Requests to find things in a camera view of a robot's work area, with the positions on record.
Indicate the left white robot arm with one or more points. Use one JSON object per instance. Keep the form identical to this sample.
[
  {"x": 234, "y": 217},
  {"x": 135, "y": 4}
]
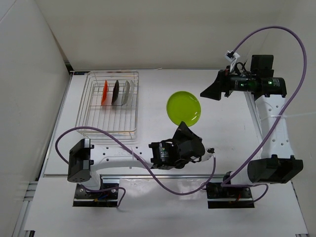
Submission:
[{"x": 85, "y": 159}]

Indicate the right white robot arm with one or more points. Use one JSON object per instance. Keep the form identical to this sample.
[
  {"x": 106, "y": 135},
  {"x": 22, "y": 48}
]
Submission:
[{"x": 273, "y": 162}]

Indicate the orange plate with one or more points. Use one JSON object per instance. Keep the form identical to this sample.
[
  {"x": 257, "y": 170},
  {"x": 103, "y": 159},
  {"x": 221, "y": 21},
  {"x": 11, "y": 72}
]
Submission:
[{"x": 104, "y": 94}]

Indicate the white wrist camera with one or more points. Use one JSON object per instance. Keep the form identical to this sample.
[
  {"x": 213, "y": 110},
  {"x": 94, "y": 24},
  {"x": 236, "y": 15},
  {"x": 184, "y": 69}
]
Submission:
[
  {"x": 209, "y": 154},
  {"x": 232, "y": 57}
]

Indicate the green plate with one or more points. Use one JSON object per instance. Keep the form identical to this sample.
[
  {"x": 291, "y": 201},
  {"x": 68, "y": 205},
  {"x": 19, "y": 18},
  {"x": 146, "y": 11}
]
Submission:
[{"x": 182, "y": 106}]

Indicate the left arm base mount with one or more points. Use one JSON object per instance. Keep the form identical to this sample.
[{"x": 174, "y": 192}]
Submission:
[{"x": 110, "y": 198}]

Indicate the black plate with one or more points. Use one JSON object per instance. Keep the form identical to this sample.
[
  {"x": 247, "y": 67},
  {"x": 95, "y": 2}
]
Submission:
[{"x": 115, "y": 93}]

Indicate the grey plate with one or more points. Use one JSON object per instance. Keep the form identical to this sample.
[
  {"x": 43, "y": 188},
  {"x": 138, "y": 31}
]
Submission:
[{"x": 125, "y": 93}]

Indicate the metal wire dish rack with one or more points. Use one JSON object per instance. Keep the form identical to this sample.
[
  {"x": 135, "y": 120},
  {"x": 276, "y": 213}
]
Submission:
[{"x": 119, "y": 121}]

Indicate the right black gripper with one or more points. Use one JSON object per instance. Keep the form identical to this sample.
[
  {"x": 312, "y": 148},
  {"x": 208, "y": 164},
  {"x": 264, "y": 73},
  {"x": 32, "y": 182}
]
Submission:
[{"x": 222, "y": 83}]

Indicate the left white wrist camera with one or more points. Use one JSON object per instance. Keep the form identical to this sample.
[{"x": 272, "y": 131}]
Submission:
[{"x": 209, "y": 154}]

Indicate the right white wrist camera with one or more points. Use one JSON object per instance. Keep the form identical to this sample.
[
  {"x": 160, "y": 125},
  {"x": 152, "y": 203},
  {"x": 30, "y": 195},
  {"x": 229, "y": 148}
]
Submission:
[{"x": 232, "y": 57}]

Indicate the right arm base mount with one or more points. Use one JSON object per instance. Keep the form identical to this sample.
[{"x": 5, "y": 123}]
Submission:
[{"x": 219, "y": 197}]

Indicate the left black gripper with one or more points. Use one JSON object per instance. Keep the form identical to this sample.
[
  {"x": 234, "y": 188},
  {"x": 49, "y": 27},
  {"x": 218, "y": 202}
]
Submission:
[{"x": 183, "y": 130}]

